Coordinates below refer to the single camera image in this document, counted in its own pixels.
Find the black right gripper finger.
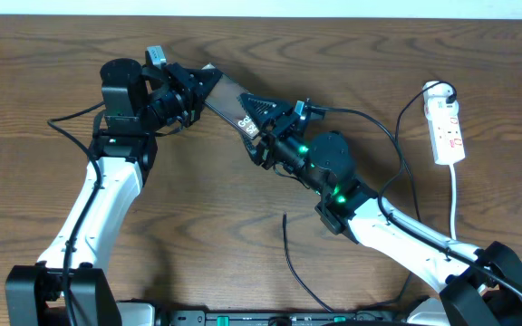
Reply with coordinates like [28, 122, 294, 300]
[241, 136, 266, 166]
[238, 93, 291, 129]

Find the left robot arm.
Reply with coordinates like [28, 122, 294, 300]
[5, 58, 222, 325]

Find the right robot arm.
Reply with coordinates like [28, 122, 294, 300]
[238, 93, 522, 325]

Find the white USB charger adapter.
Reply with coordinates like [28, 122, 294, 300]
[422, 81, 459, 115]

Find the white power strip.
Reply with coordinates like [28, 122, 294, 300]
[423, 91, 466, 166]

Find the black charging cable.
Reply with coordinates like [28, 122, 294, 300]
[281, 81, 459, 314]

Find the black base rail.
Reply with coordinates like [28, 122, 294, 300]
[120, 309, 407, 326]

